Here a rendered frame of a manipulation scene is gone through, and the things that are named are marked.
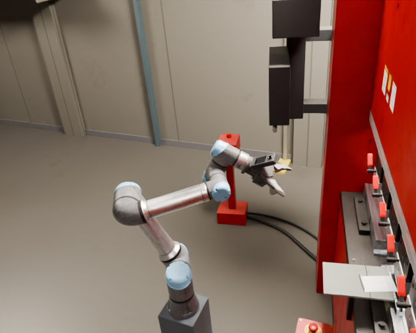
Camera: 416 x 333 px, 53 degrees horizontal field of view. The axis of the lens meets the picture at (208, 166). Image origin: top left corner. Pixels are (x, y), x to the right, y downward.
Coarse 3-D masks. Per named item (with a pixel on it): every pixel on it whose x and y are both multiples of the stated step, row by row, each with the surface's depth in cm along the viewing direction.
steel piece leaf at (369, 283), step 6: (360, 276) 170; (366, 276) 171; (372, 276) 171; (378, 276) 171; (366, 282) 169; (372, 282) 168; (378, 282) 168; (384, 282) 168; (366, 288) 166; (372, 288) 166; (378, 288) 165; (384, 288) 165
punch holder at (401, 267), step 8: (400, 240) 143; (400, 248) 143; (400, 256) 142; (408, 256) 133; (400, 264) 142; (408, 264) 132; (400, 272) 140; (408, 272) 132; (408, 280) 134; (408, 288) 135
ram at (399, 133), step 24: (384, 0) 190; (408, 0) 145; (384, 24) 188; (408, 24) 144; (384, 48) 186; (408, 48) 143; (408, 72) 142; (384, 96) 182; (408, 96) 140; (384, 120) 180; (408, 120) 139; (384, 144) 178; (408, 144) 138; (384, 168) 176; (408, 168) 137; (408, 192) 136; (408, 216) 135
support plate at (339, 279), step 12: (324, 264) 179; (336, 264) 179; (348, 264) 178; (324, 276) 173; (336, 276) 173; (348, 276) 172; (324, 288) 168; (336, 288) 167; (348, 288) 167; (360, 288) 166; (384, 300) 161
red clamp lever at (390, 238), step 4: (388, 236) 146; (392, 236) 145; (388, 240) 145; (392, 240) 145; (388, 244) 145; (392, 244) 144; (388, 248) 144; (392, 248) 144; (388, 252) 144; (392, 252) 144; (392, 256) 143; (388, 260) 143; (392, 260) 143; (396, 260) 143
